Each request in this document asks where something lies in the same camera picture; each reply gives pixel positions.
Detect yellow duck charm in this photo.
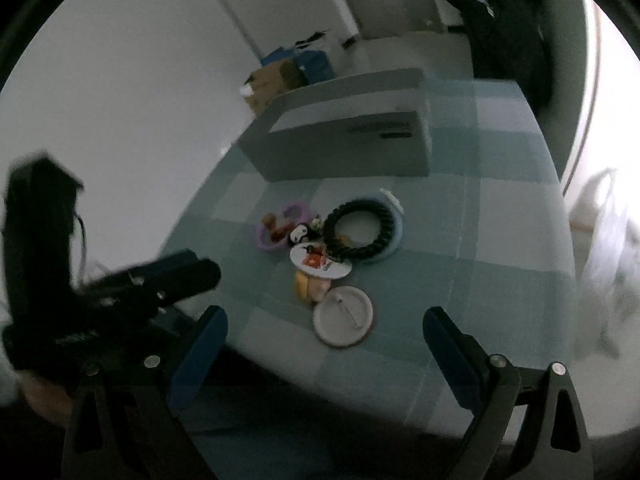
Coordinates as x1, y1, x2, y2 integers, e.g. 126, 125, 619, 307
294, 271, 332, 304

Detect pink ring bracelet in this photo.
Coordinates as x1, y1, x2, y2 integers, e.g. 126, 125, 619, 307
256, 200, 309, 255

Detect printed white round badge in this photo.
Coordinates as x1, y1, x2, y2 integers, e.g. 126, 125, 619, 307
288, 242, 352, 281

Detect penguin charm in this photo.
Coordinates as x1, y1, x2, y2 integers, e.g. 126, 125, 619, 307
288, 223, 321, 247

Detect black beaded bracelet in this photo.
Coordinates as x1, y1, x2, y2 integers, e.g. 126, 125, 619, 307
322, 198, 399, 264

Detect person's left hand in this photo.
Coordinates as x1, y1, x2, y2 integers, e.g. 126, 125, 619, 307
18, 370, 75, 428

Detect teal checkered tablecloth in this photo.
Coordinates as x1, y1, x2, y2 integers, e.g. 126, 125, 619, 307
163, 79, 575, 436

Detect white plastic bag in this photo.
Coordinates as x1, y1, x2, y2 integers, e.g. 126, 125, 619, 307
570, 169, 639, 361

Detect grey cardboard organizer box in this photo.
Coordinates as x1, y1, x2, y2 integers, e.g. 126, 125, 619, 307
238, 68, 432, 182

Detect brown cardboard box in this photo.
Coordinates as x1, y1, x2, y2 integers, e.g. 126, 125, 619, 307
240, 58, 308, 116

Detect blue storage box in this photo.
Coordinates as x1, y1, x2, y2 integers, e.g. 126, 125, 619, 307
260, 47, 335, 84

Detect black left camera box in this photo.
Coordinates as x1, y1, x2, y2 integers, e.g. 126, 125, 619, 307
2, 152, 84, 302

